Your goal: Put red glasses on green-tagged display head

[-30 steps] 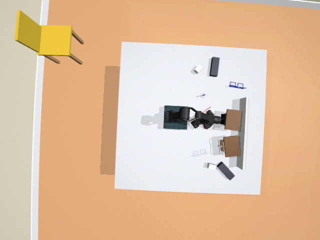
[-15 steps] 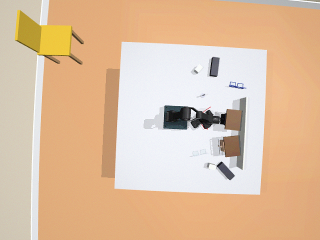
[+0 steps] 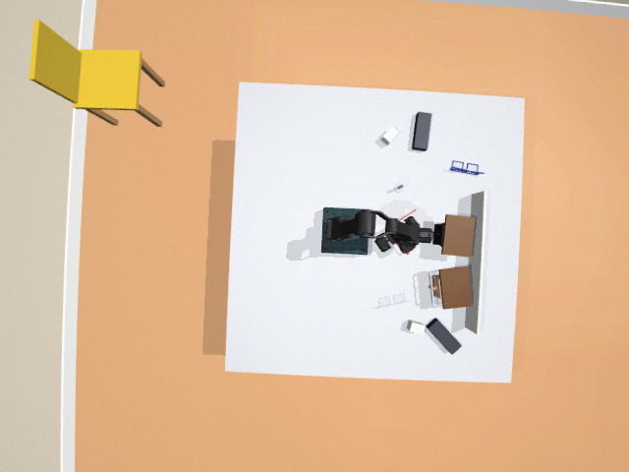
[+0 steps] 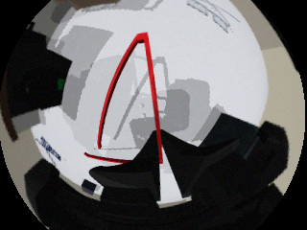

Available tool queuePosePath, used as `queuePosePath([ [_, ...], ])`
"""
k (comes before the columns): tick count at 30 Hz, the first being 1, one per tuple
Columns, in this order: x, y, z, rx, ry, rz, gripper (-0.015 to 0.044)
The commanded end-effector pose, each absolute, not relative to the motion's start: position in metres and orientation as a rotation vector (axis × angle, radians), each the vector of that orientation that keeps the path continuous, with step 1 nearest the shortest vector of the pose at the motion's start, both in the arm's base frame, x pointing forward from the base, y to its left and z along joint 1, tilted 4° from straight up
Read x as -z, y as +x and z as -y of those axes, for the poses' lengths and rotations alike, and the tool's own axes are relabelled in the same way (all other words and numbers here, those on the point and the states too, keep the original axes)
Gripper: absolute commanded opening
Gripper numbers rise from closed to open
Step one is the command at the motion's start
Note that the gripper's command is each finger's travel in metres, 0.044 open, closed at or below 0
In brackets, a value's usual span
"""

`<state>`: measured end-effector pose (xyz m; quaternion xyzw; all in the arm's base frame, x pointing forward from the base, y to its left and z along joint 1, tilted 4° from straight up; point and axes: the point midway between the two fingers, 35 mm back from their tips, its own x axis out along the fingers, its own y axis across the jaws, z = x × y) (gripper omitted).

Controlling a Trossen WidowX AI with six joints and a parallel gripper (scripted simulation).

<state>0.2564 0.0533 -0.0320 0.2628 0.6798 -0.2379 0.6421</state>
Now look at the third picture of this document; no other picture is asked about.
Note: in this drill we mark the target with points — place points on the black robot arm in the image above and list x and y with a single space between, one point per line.
363 224

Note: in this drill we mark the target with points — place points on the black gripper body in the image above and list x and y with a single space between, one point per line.
382 243

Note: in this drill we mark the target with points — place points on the blue glasses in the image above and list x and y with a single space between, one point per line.
457 166

